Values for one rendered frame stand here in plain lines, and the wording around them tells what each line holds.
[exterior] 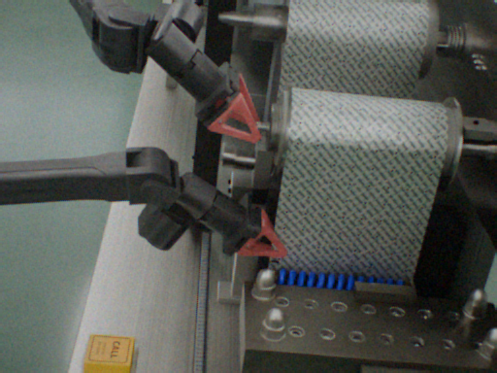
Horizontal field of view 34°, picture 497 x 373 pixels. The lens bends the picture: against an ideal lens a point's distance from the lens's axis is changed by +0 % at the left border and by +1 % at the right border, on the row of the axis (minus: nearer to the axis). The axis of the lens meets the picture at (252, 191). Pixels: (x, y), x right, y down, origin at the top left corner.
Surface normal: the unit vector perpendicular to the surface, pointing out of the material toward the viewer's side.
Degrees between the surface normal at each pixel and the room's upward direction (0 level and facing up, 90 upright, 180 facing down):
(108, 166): 10
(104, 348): 0
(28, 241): 0
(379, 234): 90
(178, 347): 0
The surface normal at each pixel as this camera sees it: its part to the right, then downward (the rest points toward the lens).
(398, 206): 0.02, 0.49
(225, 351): 0.12, -0.87
